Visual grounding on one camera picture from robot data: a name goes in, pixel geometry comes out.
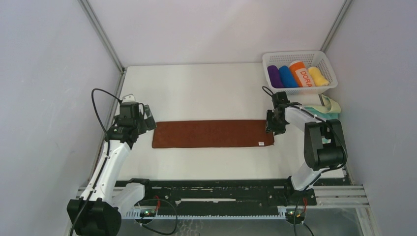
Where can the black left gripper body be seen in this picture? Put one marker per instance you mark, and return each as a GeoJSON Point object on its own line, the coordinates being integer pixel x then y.
{"type": "Point", "coordinates": [144, 125]}

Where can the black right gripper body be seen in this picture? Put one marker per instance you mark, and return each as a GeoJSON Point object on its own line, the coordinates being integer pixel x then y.
{"type": "Point", "coordinates": [274, 125]}

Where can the brown towel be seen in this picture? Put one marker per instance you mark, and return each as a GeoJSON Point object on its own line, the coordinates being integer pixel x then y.
{"type": "Point", "coordinates": [212, 134]}

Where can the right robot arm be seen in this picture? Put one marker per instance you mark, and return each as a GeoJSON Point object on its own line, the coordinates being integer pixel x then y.
{"type": "Point", "coordinates": [324, 147]}

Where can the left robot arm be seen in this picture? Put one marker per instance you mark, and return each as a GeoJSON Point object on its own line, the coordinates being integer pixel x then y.
{"type": "Point", "coordinates": [97, 212]}

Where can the purple rolled towel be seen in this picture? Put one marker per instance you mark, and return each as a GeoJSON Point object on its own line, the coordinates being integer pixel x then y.
{"type": "Point", "coordinates": [274, 77]}

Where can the blue rolled towel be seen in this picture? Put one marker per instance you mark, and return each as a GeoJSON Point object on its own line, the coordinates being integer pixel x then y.
{"type": "Point", "coordinates": [287, 78]}

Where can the teal towel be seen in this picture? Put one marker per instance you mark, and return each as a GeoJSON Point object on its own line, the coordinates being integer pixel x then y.
{"type": "Point", "coordinates": [323, 115]}

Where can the orange rolled towel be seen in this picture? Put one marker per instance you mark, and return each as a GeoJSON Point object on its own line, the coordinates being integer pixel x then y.
{"type": "Point", "coordinates": [301, 75]}

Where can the white plastic basket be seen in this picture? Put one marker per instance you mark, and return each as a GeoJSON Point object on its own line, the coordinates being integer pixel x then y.
{"type": "Point", "coordinates": [310, 59]}

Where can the pale yellow towel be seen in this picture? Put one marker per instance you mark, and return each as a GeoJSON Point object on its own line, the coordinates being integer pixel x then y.
{"type": "Point", "coordinates": [328, 105]}

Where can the yellow rolled towel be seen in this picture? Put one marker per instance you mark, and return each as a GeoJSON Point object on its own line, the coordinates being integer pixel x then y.
{"type": "Point", "coordinates": [317, 77]}

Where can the right controller board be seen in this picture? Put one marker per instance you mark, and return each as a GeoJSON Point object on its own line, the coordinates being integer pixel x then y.
{"type": "Point", "coordinates": [296, 214]}

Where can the controller board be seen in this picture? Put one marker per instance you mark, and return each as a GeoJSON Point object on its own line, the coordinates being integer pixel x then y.
{"type": "Point", "coordinates": [148, 213]}
{"type": "Point", "coordinates": [296, 214]}

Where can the left controller board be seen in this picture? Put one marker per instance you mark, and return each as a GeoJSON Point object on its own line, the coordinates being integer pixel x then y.
{"type": "Point", "coordinates": [148, 213]}

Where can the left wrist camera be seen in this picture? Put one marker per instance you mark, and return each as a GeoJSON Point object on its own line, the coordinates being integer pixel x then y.
{"type": "Point", "coordinates": [128, 98]}

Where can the white slotted cable duct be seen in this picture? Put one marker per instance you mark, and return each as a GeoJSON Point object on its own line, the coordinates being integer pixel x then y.
{"type": "Point", "coordinates": [279, 213]}

